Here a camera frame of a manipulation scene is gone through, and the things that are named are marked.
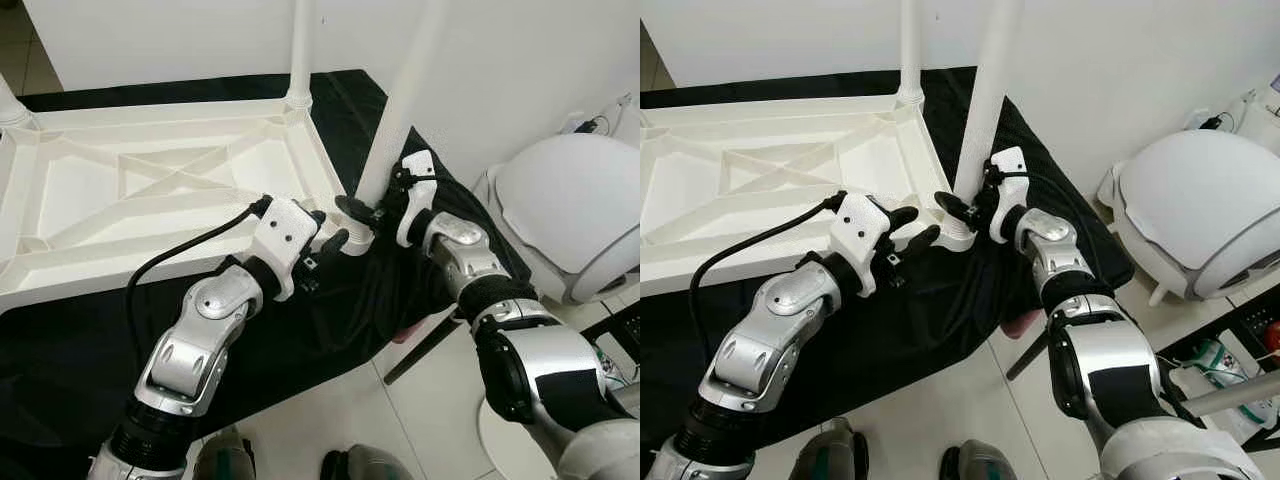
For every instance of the white green plastic package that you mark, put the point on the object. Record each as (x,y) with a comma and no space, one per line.
(1215,365)
(612,365)

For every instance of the red small object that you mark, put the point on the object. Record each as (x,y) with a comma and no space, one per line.
(1272,335)

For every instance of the white domed appliance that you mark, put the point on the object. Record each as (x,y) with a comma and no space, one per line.
(575,210)
(1200,200)

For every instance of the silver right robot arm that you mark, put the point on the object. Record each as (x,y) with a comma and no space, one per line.
(460,255)
(1060,255)

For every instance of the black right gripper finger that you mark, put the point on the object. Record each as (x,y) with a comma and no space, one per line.
(952,205)
(355,210)

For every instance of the white small appliance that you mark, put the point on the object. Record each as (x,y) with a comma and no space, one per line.
(625,115)
(1262,105)

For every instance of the white wall socket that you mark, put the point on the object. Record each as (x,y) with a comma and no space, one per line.
(570,122)
(1197,118)

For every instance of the grey green right robot leg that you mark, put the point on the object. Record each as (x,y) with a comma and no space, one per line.
(365,465)
(975,463)

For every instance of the black wall plug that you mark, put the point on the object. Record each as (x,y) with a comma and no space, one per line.
(590,125)
(1213,122)

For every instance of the black low floor shelf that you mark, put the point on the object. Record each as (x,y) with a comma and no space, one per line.
(615,325)
(1240,320)

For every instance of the pink table frame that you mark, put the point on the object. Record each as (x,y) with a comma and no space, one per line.
(405,332)
(1025,323)

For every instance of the dark metal table leg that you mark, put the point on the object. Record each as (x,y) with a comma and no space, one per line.
(1028,358)
(420,350)

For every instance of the grey green robot leg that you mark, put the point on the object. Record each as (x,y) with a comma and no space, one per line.
(830,455)
(365,465)
(225,460)
(975,463)

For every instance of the white plastic table leg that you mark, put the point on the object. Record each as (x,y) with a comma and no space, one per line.
(300,50)
(400,100)
(10,105)
(990,100)
(910,50)

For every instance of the grey green left robot leg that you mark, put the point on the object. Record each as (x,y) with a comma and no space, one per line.
(225,460)
(830,455)

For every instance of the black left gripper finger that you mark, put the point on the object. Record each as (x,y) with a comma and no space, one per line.
(903,218)
(335,243)
(920,240)
(319,220)

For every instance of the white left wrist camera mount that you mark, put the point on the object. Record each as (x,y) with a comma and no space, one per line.
(860,230)
(285,235)

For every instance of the white plastic children table top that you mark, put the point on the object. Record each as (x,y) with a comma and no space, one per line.
(150,180)
(760,180)

